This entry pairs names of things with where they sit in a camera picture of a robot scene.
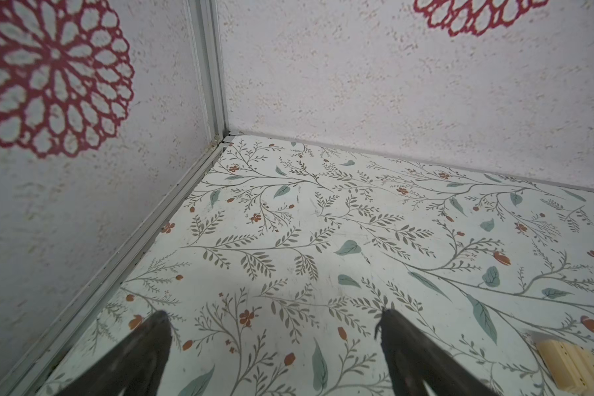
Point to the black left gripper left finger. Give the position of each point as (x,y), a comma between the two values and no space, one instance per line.
(135,366)

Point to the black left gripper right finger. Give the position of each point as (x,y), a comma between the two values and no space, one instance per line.
(417,366)

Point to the plain light wood block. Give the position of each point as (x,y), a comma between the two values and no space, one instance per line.
(571,366)

